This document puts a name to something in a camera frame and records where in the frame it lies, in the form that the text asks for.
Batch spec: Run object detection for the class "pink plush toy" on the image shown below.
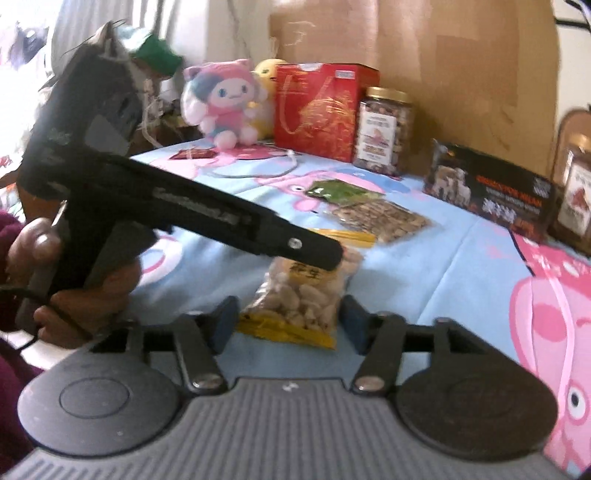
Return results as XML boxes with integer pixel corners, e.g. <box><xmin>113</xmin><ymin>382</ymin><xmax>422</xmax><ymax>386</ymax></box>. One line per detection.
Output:
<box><xmin>181</xmin><ymin>59</ymin><xmax>269</xmax><ymax>151</ymax></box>

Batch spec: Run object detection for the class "clear peanut bag yellow trim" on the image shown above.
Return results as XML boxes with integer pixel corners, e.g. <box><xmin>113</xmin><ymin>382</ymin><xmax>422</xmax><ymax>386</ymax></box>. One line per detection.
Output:
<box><xmin>236</xmin><ymin>247</ymin><xmax>365</xmax><ymax>350</ymax></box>

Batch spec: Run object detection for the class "small clear jar gold lid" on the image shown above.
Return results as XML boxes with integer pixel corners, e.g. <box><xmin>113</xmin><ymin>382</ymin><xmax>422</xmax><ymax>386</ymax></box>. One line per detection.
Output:
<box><xmin>551</xmin><ymin>143</ymin><xmax>591</xmax><ymax>257</ymax></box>

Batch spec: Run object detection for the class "large nut jar gold lid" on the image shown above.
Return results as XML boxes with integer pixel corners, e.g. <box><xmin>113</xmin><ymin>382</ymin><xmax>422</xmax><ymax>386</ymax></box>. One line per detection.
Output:
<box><xmin>353</xmin><ymin>87</ymin><xmax>416</xmax><ymax>176</ymax></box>

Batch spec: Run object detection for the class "person's left forearm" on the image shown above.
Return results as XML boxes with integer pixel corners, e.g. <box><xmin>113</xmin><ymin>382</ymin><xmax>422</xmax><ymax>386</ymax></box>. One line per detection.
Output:
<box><xmin>0</xmin><ymin>210</ymin><xmax>47</xmax><ymax>462</ymax></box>

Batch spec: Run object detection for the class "green hat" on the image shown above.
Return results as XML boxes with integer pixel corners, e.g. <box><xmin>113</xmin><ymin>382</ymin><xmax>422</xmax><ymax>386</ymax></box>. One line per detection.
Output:
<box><xmin>117</xmin><ymin>25</ymin><xmax>183</xmax><ymax>75</ymax></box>

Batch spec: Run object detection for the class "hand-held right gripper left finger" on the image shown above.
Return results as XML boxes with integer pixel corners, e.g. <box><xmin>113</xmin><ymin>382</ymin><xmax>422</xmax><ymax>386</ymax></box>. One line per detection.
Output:
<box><xmin>90</xmin><ymin>295</ymin><xmax>241</xmax><ymax>395</ymax></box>

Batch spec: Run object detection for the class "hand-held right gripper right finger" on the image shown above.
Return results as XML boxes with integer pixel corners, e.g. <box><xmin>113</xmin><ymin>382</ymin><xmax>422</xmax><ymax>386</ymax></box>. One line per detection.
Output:
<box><xmin>339</xmin><ymin>294</ymin><xmax>513</xmax><ymax>393</ymax></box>

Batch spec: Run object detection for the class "black printed carton box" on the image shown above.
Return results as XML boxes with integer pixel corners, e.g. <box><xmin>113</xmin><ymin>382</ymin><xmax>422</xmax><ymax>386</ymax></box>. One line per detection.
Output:
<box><xmin>424</xmin><ymin>141</ymin><xmax>561</xmax><ymax>241</ymax></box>

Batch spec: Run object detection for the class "flat red packet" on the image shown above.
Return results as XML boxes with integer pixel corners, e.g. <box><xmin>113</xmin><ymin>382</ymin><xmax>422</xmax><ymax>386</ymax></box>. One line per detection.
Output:
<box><xmin>168</xmin><ymin>148</ymin><xmax>215</xmax><ymax>161</ymax></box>

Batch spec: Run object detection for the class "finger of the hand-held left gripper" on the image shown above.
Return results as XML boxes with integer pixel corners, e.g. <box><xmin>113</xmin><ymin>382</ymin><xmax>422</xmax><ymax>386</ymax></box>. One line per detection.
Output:
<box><xmin>148</xmin><ymin>173</ymin><xmax>346</xmax><ymax>272</ymax></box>

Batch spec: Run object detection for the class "yellow plush toy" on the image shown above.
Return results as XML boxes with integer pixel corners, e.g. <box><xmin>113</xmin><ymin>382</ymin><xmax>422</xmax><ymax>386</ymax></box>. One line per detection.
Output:
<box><xmin>252</xmin><ymin>58</ymin><xmax>289</xmax><ymax>139</ymax></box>

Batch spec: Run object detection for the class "clear nut packet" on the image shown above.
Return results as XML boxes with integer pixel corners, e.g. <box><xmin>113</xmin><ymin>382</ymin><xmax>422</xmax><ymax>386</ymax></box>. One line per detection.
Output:
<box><xmin>330</xmin><ymin>200</ymin><xmax>432</xmax><ymax>244</ymax></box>

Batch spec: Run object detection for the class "white charging cable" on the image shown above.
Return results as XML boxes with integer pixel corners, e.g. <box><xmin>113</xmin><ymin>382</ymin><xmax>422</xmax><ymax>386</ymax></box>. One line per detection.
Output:
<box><xmin>212</xmin><ymin>148</ymin><xmax>298</xmax><ymax>178</ymax></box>

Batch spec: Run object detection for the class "brown wooden board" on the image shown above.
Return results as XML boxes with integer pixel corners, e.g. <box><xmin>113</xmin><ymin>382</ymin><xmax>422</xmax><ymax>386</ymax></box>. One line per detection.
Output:
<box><xmin>269</xmin><ymin>0</ymin><xmax>561</xmax><ymax>178</ymax></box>

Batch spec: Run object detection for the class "dark green seaweed packet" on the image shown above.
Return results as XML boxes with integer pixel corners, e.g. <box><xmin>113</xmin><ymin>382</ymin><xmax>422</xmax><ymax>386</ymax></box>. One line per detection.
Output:
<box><xmin>307</xmin><ymin>180</ymin><xmax>386</xmax><ymax>206</ymax></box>

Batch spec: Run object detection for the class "printed blue pink blanket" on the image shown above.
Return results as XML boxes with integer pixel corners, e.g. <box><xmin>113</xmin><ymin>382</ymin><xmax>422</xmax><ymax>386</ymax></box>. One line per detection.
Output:
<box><xmin>124</xmin><ymin>138</ymin><xmax>591</xmax><ymax>476</ymax></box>

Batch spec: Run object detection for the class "red gift bag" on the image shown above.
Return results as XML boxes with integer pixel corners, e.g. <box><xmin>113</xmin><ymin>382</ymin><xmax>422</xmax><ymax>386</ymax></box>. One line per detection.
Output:
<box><xmin>273</xmin><ymin>62</ymin><xmax>380</xmax><ymax>163</ymax></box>

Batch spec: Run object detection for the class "person's left hand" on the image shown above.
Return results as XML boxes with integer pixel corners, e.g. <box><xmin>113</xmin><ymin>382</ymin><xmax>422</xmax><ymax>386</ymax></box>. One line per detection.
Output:
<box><xmin>4</xmin><ymin>217</ymin><xmax>144</xmax><ymax>349</ymax></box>

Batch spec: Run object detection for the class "yellow striped packet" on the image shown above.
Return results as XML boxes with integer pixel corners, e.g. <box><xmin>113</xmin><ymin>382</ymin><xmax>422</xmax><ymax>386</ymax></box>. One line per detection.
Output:
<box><xmin>307</xmin><ymin>226</ymin><xmax>377</xmax><ymax>250</ymax></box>

